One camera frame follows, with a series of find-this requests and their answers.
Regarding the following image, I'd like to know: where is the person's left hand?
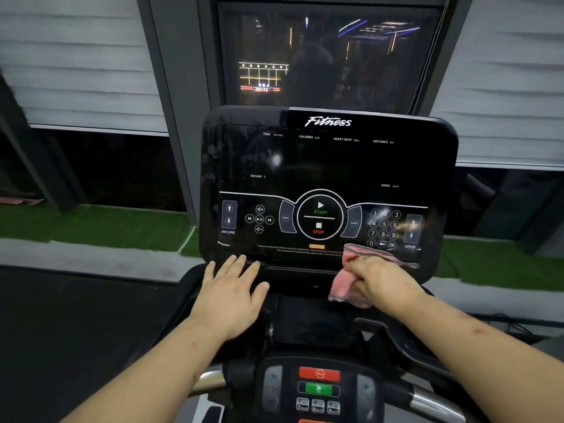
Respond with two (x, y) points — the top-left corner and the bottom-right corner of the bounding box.
(189, 254), (270, 342)

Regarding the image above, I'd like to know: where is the person's left forearm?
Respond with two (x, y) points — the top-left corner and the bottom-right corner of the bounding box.
(61, 318), (231, 423)

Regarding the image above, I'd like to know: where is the black cable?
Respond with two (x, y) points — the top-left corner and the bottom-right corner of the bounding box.
(478, 313), (536, 336)

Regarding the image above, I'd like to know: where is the dark grey slanted beam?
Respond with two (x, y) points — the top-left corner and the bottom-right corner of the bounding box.
(0, 74), (85, 213)

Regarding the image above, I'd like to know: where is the treadmill handlebar control panel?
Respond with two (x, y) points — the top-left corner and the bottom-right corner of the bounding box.
(256, 357), (385, 423)

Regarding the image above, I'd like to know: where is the grey window blind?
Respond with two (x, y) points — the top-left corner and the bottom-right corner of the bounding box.
(431, 0), (564, 170)
(0, 0), (171, 137)

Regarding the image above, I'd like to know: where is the dark glass window pane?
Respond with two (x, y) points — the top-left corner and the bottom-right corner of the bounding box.
(216, 0), (444, 115)

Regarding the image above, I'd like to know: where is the silver and black treadmill handlebar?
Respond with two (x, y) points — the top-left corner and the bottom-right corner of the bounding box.
(189, 365), (230, 398)
(352, 319), (490, 423)

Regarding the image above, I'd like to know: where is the black treadmill console display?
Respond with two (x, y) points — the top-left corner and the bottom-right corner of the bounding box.
(199, 105), (459, 283)

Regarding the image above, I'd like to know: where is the pink cleaning cloth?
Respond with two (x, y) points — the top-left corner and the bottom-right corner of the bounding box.
(328, 243), (420, 310)

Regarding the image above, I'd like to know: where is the green artificial turf strip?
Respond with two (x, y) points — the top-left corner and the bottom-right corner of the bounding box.
(434, 237), (564, 296)
(0, 202), (202, 259)

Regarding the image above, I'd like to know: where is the person's right hand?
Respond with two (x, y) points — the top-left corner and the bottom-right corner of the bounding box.
(345, 255), (427, 320)

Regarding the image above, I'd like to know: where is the person's right forearm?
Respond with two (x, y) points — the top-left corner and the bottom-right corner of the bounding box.
(396, 291), (564, 423)

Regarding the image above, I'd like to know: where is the dark grey window frame post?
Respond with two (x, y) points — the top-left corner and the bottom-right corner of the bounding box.
(136, 0), (222, 227)

